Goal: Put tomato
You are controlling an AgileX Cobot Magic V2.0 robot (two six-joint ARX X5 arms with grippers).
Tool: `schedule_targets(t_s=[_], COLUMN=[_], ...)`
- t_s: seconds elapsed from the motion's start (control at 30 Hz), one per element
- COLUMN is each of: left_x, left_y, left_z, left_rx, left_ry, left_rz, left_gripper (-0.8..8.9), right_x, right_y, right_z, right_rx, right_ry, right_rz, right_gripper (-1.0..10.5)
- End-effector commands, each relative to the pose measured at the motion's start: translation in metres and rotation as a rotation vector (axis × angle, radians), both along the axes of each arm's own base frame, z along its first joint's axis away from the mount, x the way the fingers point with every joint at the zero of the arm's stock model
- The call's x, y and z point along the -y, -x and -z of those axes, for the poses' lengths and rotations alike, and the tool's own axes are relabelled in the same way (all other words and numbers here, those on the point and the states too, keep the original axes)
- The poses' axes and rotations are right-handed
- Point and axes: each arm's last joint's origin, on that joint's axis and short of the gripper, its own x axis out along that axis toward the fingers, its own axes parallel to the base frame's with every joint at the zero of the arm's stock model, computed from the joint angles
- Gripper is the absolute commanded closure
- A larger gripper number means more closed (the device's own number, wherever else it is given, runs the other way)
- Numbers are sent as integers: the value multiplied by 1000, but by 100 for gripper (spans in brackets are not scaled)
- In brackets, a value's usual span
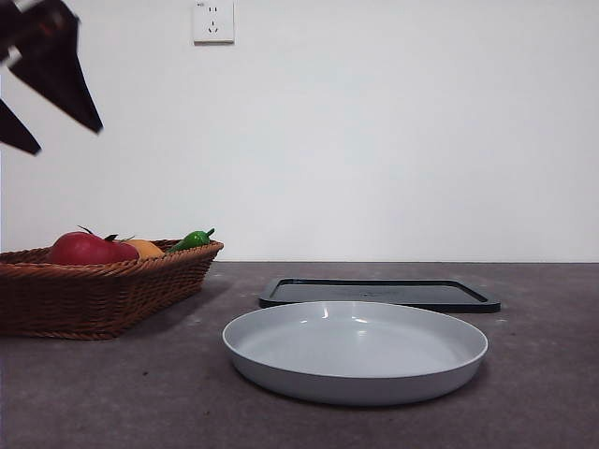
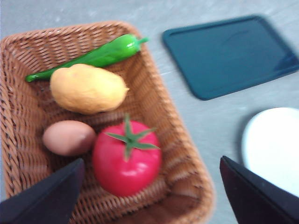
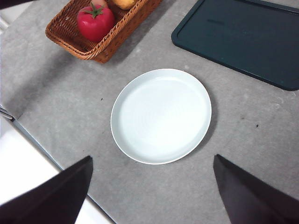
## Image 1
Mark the red tomato with green calyx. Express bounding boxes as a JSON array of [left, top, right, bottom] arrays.
[[46, 225, 141, 266]]

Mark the orange round fruit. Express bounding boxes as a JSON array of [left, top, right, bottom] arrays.
[[122, 238, 166, 259]]

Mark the brown wicker basket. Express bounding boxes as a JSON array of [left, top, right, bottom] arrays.
[[0, 239, 226, 341]]

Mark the green pepper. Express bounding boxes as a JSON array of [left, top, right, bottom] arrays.
[[166, 228, 216, 255]]

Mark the pale grey round plate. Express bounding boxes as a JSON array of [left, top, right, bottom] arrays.
[[222, 300, 490, 407]]

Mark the black rectangular tray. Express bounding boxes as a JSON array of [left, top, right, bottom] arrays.
[[258, 278, 503, 314]]

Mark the white wall socket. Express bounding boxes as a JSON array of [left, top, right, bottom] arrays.
[[193, 0, 236, 47]]

